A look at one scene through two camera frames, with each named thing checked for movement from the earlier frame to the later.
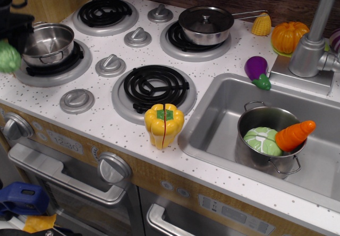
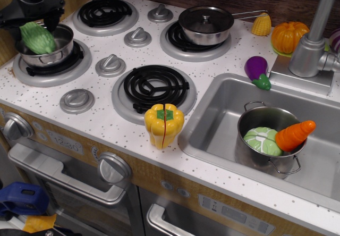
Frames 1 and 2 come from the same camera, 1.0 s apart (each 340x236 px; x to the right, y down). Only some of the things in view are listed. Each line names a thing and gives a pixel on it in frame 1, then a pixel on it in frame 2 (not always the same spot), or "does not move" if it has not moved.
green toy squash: x=10 y=57 -> x=36 y=39
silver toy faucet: x=312 y=66 does not move
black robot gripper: x=17 y=27 -> x=47 y=7
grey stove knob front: x=77 y=101 does not move
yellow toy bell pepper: x=163 y=122 does not move
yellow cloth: x=34 y=223 does not move
